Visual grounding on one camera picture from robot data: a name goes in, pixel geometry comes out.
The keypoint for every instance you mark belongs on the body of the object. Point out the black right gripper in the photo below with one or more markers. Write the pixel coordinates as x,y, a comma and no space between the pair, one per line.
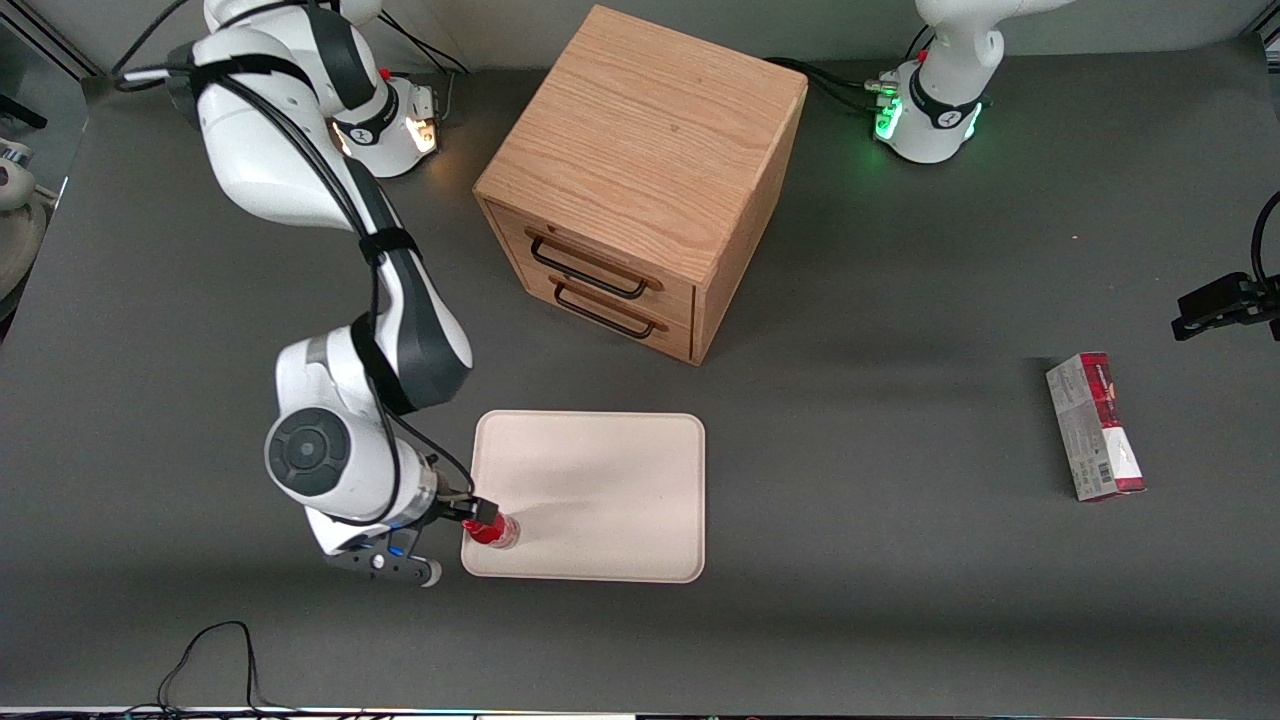
457,507

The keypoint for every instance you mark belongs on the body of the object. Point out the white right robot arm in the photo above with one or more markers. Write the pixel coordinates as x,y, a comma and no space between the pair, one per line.
300,160

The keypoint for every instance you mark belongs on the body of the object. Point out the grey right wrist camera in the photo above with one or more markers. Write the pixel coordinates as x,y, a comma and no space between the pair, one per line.
385,562

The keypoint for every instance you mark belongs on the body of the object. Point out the red and grey carton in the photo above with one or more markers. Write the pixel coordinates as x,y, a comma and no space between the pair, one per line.
1095,425

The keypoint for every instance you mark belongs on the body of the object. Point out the red coke bottle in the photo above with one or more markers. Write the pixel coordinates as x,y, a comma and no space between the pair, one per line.
492,533

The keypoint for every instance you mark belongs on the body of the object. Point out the wooden drawer front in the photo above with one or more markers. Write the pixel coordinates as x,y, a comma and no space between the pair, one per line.
600,255
675,338

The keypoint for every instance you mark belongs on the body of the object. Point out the wooden drawer cabinet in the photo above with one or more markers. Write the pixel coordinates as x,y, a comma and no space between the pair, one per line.
650,130

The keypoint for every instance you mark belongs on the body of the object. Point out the beige plastic tray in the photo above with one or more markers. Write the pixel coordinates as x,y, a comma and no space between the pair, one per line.
600,480

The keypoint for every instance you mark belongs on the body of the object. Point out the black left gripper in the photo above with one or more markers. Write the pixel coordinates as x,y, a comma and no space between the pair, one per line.
1222,307

